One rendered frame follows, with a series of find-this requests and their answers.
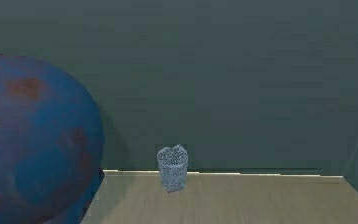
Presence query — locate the blue round seat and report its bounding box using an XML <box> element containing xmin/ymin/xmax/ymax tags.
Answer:
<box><xmin>0</xmin><ymin>53</ymin><xmax>106</xmax><ymax>224</ymax></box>

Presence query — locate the grey wire mesh wastebasket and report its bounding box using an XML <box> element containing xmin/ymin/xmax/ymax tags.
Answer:
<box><xmin>156</xmin><ymin>144</ymin><xmax>189</xmax><ymax>194</ymax></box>

